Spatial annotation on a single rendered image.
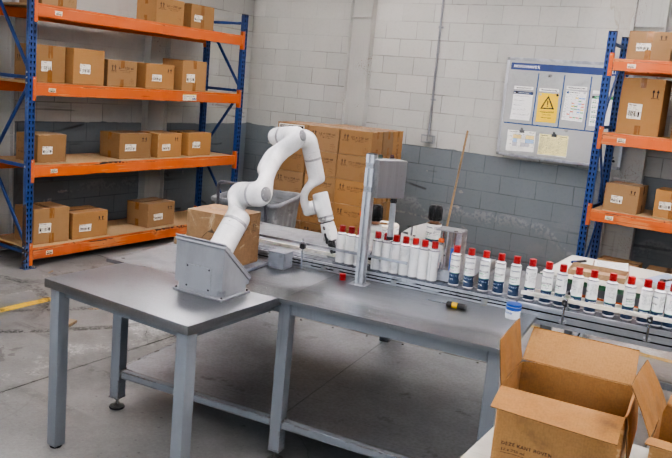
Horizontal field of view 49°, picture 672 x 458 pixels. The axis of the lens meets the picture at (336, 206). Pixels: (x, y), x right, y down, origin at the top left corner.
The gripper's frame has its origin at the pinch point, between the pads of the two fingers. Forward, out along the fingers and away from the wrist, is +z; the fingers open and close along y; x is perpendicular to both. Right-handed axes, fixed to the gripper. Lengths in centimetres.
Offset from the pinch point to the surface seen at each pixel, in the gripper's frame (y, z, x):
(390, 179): -12, -30, -46
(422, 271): -2, 19, -48
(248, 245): -30.0, -12.8, 32.3
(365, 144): 315, -71, 103
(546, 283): -2, 35, -108
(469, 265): -2, 20, -73
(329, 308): -63, 21, -25
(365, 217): -15.7, -13.9, -30.2
